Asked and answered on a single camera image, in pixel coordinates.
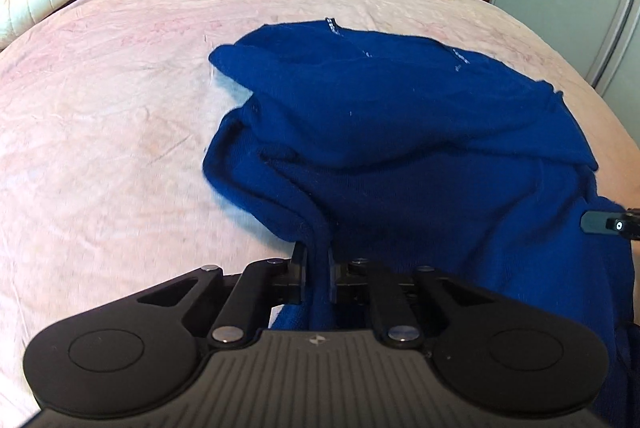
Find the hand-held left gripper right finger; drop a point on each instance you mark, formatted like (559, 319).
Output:
(332, 278)

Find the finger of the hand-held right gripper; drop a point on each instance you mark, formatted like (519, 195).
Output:
(597, 223)

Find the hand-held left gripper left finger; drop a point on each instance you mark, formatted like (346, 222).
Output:
(300, 268)

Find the blue beaded sweater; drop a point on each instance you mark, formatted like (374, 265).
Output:
(425, 133)

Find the pink bed blanket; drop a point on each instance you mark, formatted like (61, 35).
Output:
(110, 108)

